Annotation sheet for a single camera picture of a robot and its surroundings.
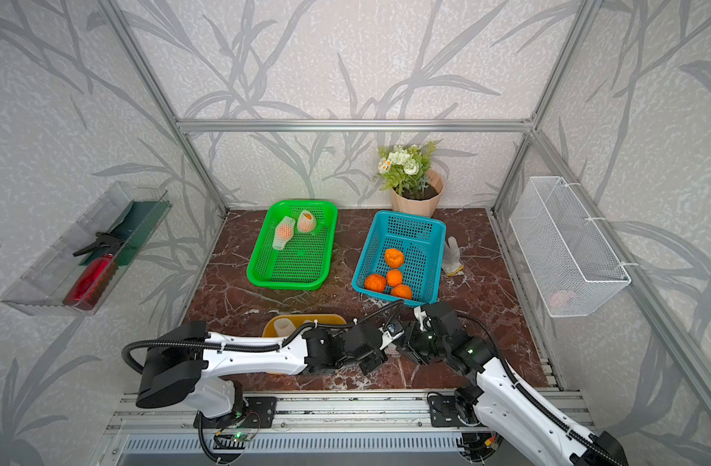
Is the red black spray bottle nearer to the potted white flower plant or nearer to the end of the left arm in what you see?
the end of the left arm

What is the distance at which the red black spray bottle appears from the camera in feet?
1.85

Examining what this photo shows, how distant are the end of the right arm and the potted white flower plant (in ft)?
1.51

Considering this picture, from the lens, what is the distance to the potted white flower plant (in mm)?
934

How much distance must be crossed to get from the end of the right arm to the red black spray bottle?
67 cm

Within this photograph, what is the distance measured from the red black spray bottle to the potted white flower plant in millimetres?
723

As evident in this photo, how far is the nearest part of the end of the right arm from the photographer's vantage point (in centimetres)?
58

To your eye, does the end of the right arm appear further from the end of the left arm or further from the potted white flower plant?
the potted white flower plant
